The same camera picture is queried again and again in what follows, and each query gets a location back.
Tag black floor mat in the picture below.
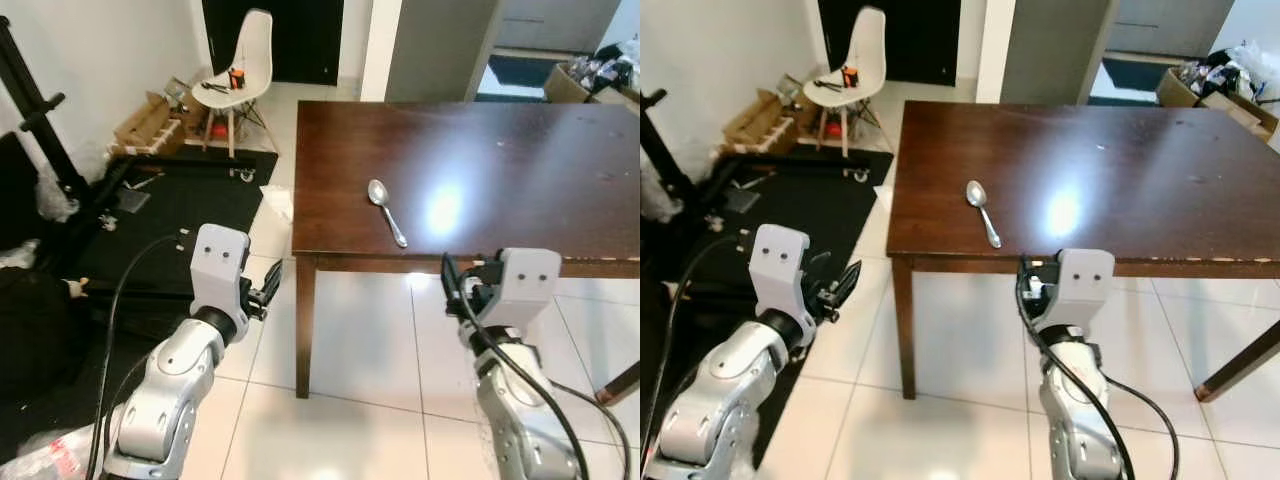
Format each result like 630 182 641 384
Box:
640 148 895 441
60 148 280 306

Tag silver metal spoon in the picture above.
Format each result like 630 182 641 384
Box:
965 180 1003 249
367 179 409 249

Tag dark brown wooden table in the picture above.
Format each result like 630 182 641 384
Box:
292 100 641 401
886 100 1280 403

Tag open brown cardboard box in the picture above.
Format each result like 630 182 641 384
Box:
722 88 803 154
113 90 188 157

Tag white plastic bag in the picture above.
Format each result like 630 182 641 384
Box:
640 150 685 223

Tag black metal stand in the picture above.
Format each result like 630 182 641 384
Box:
640 88 869 226
0 15 253 236

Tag dark doormat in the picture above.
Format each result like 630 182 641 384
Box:
1088 57 1169 102
476 55 563 102

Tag black bag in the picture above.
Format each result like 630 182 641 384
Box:
0 238 96 406

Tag white plastic chair wooden legs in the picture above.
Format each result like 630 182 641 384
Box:
803 6 894 159
191 9 281 159

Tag cardboard box full of clutter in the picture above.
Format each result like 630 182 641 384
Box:
544 40 641 109
1157 40 1280 136

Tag clear plastic bag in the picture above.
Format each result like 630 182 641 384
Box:
0 428 106 480

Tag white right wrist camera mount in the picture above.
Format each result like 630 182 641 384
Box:
1040 248 1116 337
480 248 563 337

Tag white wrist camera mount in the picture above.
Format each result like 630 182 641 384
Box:
480 248 563 337
1040 248 1116 337
749 225 812 323
189 224 252 319

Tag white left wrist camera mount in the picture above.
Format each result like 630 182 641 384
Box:
749 225 812 323
189 224 252 319

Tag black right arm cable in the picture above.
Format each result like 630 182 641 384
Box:
441 254 633 480
1016 255 1181 480

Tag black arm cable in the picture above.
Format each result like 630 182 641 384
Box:
640 234 743 471
1016 255 1181 480
86 234 183 480
441 254 633 480

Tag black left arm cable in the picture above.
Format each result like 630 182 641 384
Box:
86 234 183 480
640 234 743 471

